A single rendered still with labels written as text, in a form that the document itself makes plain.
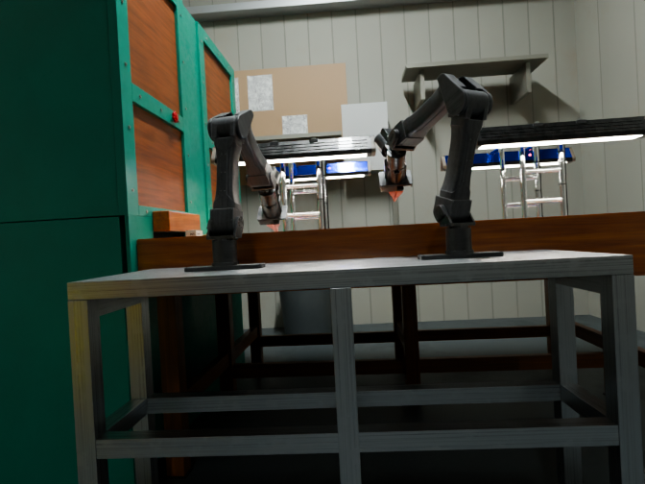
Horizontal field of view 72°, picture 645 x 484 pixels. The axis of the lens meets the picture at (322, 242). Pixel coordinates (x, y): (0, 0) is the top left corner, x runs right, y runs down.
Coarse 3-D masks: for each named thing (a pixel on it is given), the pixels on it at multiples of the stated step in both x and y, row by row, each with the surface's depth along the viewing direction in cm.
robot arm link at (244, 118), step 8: (240, 112) 122; (248, 112) 123; (208, 120) 120; (240, 120) 118; (248, 120) 123; (208, 128) 119; (240, 128) 118; (248, 128) 123; (240, 136) 119; (248, 136) 127; (248, 144) 129; (256, 144) 134; (248, 152) 131; (256, 152) 134; (248, 160) 134; (256, 160) 134; (264, 160) 138; (248, 168) 137; (256, 168) 136; (264, 168) 137; (248, 176) 139; (256, 176) 139; (264, 176) 138; (256, 184) 142; (264, 184) 142
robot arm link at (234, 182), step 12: (216, 120) 119; (228, 120) 118; (216, 132) 118; (228, 132) 118; (216, 144) 118; (228, 144) 117; (240, 144) 120; (228, 156) 117; (228, 168) 116; (228, 180) 116; (216, 192) 116; (228, 192) 115; (216, 204) 116; (228, 204) 115; (240, 204) 119; (216, 216) 115; (228, 216) 114; (216, 228) 115; (228, 228) 114
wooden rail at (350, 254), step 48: (144, 240) 139; (192, 240) 138; (240, 240) 137; (288, 240) 136; (336, 240) 135; (384, 240) 134; (432, 240) 132; (480, 240) 131; (528, 240) 130; (576, 240) 129; (624, 240) 128
